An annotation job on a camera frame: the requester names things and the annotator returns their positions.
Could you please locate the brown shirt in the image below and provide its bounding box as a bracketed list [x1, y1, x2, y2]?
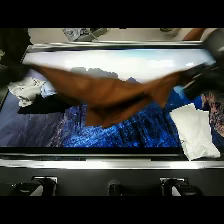
[29, 63, 202, 130]

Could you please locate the black garment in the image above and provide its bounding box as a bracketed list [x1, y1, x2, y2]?
[17, 93, 83, 116]

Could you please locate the white garment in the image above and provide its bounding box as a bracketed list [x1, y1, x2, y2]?
[169, 102, 222, 162]

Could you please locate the pale printed garment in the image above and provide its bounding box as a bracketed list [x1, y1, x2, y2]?
[7, 76, 57, 108]

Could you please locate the dark patterned garment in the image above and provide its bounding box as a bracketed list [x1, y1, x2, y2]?
[199, 90, 224, 138]

